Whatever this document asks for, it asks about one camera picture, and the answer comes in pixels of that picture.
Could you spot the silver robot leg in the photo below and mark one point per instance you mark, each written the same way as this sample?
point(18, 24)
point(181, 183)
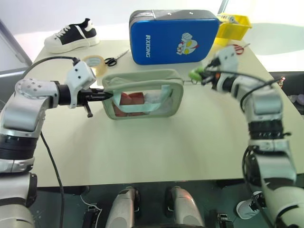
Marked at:
point(123, 209)
point(185, 209)

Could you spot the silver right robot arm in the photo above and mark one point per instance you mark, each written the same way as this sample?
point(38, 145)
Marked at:
point(266, 102)

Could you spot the yellow plastic bin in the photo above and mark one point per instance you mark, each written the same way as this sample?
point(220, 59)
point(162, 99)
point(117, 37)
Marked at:
point(234, 31)

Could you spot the white item in yellow bin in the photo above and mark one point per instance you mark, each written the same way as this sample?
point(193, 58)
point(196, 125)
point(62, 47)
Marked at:
point(229, 18)

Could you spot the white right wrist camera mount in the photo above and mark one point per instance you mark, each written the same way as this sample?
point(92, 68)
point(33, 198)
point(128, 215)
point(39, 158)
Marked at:
point(226, 58)

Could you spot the red item inside pouch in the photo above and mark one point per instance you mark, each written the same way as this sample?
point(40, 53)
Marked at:
point(133, 98)

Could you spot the white sneaker on floor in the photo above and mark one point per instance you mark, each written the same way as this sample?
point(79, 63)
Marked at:
point(248, 206)

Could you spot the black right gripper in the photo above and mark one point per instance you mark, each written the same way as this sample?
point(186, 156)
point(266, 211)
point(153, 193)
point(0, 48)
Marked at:
point(213, 79)

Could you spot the black and white sneaker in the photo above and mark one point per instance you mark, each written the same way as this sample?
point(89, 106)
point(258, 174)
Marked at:
point(71, 40)

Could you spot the green clear-window zip pouch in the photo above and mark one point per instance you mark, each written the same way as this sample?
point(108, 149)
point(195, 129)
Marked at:
point(142, 78)

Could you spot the black table foot bracket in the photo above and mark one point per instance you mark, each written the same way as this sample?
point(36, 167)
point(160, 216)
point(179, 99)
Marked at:
point(92, 217)
point(224, 219)

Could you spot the blue RXIONG hard case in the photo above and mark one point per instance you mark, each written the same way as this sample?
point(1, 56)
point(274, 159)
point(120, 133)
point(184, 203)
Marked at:
point(166, 40)

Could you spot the white teal packet inside pouch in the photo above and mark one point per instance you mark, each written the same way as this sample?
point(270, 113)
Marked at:
point(152, 99)

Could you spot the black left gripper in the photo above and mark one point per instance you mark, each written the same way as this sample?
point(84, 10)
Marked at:
point(83, 96)

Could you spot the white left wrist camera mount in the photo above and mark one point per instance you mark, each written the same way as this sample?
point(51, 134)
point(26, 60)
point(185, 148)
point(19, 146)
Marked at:
point(79, 76)

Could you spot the clear tape roll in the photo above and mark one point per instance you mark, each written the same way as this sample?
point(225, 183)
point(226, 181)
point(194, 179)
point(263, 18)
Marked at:
point(102, 67)

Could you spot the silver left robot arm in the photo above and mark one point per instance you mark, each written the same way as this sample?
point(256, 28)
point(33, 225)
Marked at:
point(23, 111)

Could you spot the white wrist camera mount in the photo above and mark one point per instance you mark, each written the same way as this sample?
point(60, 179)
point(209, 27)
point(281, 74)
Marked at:
point(79, 76)
point(226, 58)

